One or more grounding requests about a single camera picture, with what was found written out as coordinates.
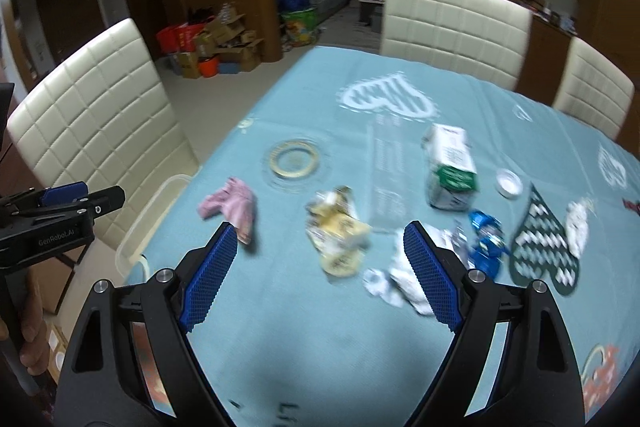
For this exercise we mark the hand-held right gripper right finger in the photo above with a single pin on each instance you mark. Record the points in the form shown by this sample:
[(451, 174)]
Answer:
[(430, 277)]

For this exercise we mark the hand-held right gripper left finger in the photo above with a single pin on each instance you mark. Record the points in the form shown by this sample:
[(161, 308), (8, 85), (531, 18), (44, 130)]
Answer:
[(210, 277)]

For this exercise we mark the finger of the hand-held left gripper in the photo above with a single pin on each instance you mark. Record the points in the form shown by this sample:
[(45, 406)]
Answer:
[(105, 200), (62, 193)]

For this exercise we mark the white tissue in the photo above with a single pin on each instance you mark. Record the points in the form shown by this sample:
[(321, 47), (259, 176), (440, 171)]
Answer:
[(395, 279), (577, 222)]

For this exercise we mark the clear plastic container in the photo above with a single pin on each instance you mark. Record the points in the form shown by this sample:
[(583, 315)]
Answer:
[(150, 212)]

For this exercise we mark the blue foil wrapper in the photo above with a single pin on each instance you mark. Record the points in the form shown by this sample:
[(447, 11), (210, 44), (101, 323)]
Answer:
[(487, 242)]

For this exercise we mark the pink wrapper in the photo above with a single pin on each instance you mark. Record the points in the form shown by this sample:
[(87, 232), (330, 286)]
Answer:
[(235, 204)]

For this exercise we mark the clear plastic cup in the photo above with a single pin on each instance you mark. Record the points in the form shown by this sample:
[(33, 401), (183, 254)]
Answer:
[(390, 187)]

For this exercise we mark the yellow wrapper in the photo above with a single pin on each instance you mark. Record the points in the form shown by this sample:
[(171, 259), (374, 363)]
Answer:
[(335, 227)]

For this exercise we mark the green white milk carton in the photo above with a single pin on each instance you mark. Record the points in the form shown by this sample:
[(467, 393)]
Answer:
[(450, 167)]

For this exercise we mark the white bottle cap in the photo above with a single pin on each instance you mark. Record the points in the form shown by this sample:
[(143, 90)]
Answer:
[(509, 183)]

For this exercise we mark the person's left hand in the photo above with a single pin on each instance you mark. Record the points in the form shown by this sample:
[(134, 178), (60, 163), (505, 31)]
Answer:
[(32, 332)]

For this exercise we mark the large cream quilted chair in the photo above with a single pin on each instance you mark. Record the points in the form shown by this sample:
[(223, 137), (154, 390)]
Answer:
[(100, 117)]

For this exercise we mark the light blue printed tablecloth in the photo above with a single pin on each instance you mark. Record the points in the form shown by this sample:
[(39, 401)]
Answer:
[(300, 357)]

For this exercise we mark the orange bucket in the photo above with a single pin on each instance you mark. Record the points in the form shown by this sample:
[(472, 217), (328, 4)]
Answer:
[(208, 67)]

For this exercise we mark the brown door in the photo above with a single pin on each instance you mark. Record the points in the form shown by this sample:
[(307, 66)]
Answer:
[(70, 12)]

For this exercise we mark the pile of cardboard boxes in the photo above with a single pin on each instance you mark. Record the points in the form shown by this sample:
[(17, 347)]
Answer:
[(230, 42)]

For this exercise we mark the wooden divider cabinet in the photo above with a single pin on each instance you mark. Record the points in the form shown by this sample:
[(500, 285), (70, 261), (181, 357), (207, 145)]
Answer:
[(260, 2)]

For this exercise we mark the colourful printed bag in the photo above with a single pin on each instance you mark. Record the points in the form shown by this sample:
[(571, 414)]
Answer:
[(299, 27)]

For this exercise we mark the coffee table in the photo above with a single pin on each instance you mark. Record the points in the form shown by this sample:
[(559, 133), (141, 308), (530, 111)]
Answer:
[(371, 9)]

